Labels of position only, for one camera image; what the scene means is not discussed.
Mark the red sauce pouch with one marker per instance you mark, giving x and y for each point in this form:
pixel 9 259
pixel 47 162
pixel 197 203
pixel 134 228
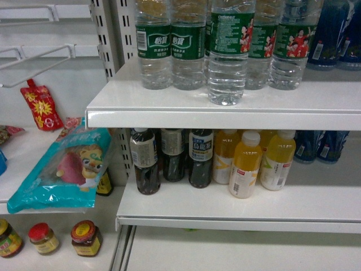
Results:
pixel 42 106

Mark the red snack packet left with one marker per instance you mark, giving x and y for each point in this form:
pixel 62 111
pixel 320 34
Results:
pixel 6 132

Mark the white slotted shelf upright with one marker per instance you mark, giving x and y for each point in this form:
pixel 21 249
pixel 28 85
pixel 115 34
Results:
pixel 115 26

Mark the dark tea bottle middle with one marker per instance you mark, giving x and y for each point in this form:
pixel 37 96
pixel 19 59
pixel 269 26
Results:
pixel 173 148

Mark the dark tea bottle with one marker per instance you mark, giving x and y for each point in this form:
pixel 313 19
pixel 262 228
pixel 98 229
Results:
pixel 173 148
pixel 144 155

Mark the yellow lid jar left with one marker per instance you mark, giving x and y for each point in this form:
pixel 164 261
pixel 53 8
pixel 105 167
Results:
pixel 11 242

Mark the lower blue drink bottle left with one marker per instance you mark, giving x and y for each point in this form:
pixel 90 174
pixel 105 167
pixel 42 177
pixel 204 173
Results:
pixel 307 143

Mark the back orange juice bottle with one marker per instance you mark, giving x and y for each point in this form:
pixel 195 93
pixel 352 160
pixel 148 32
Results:
pixel 226 141

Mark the water bottle shelf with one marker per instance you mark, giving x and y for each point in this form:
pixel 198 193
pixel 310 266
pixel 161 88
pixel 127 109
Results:
pixel 152 24
pixel 188 19
pixel 266 19
pixel 294 37

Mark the dark soy sauce bottle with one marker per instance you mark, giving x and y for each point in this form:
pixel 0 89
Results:
pixel 105 185

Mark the teal snack bag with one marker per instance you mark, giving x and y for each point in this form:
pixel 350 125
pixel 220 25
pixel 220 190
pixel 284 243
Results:
pixel 69 172

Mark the lower blue drink bottle right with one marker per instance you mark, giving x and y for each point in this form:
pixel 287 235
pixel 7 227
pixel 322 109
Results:
pixel 331 146

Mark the white wire hook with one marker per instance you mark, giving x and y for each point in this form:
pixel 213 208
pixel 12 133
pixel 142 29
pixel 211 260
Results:
pixel 20 70

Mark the right orange juice bottle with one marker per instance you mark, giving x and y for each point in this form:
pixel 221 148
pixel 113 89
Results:
pixel 278 160

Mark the front orange juice bottle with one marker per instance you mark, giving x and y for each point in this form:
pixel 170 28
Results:
pixel 246 164

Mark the red cap sauce jar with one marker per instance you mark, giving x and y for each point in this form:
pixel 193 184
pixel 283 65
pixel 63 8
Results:
pixel 43 238

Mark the white shelf board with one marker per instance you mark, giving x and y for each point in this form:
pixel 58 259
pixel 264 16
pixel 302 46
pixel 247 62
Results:
pixel 324 100
pixel 316 198

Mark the dark tea bottle left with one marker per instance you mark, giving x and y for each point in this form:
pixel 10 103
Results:
pixel 144 155

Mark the oolong tea bottle blue label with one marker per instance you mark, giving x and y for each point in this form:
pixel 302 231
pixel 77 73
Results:
pixel 201 154

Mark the chili sauce jar red lid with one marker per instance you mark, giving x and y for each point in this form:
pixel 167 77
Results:
pixel 86 238

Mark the blue sports drink bottle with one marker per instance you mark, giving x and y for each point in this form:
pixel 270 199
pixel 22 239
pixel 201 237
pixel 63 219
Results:
pixel 330 34
pixel 350 54

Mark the water bottle green label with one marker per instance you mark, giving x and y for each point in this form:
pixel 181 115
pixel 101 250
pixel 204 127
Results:
pixel 229 40

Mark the orange juice bottle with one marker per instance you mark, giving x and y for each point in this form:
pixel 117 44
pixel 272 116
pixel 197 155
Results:
pixel 246 164
pixel 278 160
pixel 226 141

